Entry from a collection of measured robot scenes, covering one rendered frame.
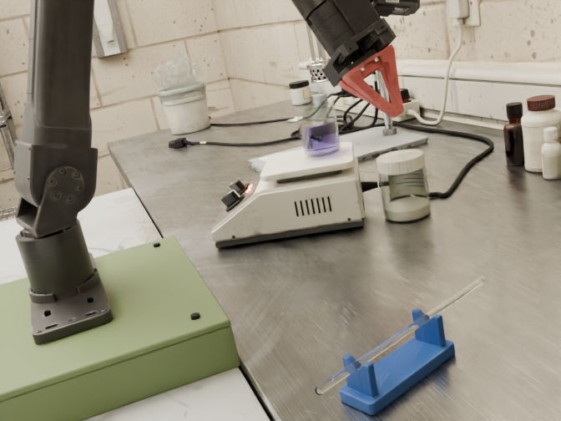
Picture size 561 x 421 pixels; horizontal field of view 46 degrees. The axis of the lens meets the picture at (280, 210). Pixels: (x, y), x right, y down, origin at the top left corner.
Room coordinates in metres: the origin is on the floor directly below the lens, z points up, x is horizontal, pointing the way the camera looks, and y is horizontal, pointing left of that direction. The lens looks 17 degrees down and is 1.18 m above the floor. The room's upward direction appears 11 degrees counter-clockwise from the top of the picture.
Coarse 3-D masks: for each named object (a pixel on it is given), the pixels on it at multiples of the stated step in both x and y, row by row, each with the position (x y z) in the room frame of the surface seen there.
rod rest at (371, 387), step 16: (432, 320) 0.46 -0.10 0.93; (416, 336) 0.48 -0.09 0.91; (432, 336) 0.46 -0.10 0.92; (400, 352) 0.46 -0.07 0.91; (416, 352) 0.46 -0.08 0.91; (432, 352) 0.45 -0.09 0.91; (448, 352) 0.46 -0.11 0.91; (368, 368) 0.41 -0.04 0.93; (384, 368) 0.44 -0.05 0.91; (400, 368) 0.44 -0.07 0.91; (416, 368) 0.44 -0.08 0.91; (432, 368) 0.44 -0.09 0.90; (352, 384) 0.42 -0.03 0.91; (368, 384) 0.41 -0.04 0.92; (384, 384) 0.42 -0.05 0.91; (400, 384) 0.42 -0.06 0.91; (352, 400) 0.42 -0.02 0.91; (368, 400) 0.41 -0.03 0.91; (384, 400) 0.41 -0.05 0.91
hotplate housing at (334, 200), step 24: (264, 192) 0.81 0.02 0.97; (288, 192) 0.80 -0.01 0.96; (312, 192) 0.80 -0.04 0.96; (336, 192) 0.79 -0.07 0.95; (360, 192) 0.79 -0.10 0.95; (240, 216) 0.81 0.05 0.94; (264, 216) 0.81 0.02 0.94; (288, 216) 0.80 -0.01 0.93; (312, 216) 0.80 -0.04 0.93; (336, 216) 0.79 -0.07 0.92; (360, 216) 0.79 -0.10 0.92; (216, 240) 0.82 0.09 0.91; (240, 240) 0.81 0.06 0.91; (264, 240) 0.81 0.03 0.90
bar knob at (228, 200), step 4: (232, 192) 0.84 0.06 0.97; (236, 192) 0.84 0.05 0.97; (224, 196) 0.85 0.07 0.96; (228, 196) 0.84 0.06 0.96; (232, 196) 0.84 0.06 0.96; (236, 196) 0.84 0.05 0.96; (240, 196) 0.84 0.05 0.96; (244, 196) 0.84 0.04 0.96; (224, 200) 0.85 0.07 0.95; (228, 200) 0.85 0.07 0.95; (232, 200) 0.84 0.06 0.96; (236, 200) 0.84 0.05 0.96; (240, 200) 0.84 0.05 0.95; (228, 204) 0.85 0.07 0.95; (232, 204) 0.84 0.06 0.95; (236, 204) 0.83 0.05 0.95; (228, 208) 0.84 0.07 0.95; (232, 208) 0.83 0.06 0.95
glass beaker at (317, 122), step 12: (312, 96) 0.88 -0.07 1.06; (324, 96) 0.88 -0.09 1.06; (300, 108) 0.84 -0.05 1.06; (312, 108) 0.83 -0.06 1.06; (324, 108) 0.83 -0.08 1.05; (300, 120) 0.85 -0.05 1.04; (312, 120) 0.83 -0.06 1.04; (324, 120) 0.83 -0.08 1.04; (336, 120) 0.85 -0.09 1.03; (300, 132) 0.85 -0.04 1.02; (312, 132) 0.83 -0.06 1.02; (324, 132) 0.83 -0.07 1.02; (336, 132) 0.84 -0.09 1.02; (312, 144) 0.84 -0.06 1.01; (324, 144) 0.83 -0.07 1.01; (336, 144) 0.84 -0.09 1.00; (312, 156) 0.84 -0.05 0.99; (324, 156) 0.83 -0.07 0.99
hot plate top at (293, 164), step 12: (348, 144) 0.89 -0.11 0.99; (276, 156) 0.90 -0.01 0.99; (288, 156) 0.89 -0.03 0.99; (300, 156) 0.88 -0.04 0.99; (336, 156) 0.83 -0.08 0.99; (348, 156) 0.82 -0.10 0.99; (264, 168) 0.85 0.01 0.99; (276, 168) 0.83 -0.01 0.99; (288, 168) 0.82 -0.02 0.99; (300, 168) 0.81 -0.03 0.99; (312, 168) 0.80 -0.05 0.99; (324, 168) 0.80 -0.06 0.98; (336, 168) 0.80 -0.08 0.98; (348, 168) 0.79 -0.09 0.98; (264, 180) 0.81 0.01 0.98
